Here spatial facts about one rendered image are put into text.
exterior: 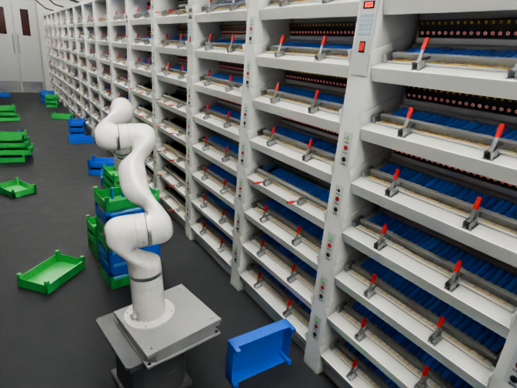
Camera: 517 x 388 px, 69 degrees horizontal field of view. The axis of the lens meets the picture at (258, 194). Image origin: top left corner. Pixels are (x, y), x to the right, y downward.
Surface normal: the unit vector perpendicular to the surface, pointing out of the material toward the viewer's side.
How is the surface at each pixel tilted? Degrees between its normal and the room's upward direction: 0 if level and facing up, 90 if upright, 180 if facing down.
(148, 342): 3
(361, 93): 90
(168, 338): 3
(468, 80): 110
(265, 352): 90
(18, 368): 0
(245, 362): 90
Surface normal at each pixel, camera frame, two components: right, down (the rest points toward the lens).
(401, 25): 0.54, 0.33
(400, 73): -0.81, 0.44
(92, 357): 0.08, -0.93
